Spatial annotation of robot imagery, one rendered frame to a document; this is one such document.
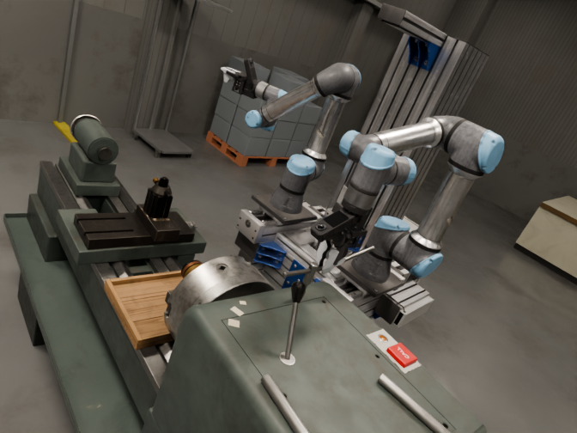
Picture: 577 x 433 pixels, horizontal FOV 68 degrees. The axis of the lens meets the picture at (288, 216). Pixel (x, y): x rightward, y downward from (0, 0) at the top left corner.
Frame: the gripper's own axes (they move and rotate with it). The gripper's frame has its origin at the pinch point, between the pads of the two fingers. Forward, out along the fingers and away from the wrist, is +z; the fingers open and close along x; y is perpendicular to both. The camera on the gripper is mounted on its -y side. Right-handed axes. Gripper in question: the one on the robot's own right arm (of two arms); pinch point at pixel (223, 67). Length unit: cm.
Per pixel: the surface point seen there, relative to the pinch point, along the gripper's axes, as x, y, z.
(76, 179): -51, 60, 33
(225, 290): -100, 23, -73
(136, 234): -69, 52, -19
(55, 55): 142, 106, 276
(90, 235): -84, 50, -10
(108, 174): -41, 57, 24
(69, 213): -75, 56, 11
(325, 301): -85, 21, -97
